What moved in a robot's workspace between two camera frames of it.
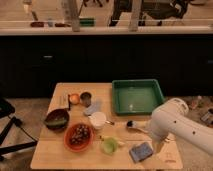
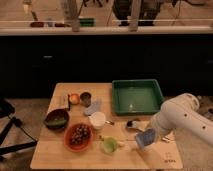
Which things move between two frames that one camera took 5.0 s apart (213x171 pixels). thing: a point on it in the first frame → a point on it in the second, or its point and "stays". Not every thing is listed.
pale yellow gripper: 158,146 → 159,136
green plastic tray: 136,96 stays
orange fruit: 74,99 stays
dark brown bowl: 57,119 stays
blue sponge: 141,152 → 146,138
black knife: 69,102 stays
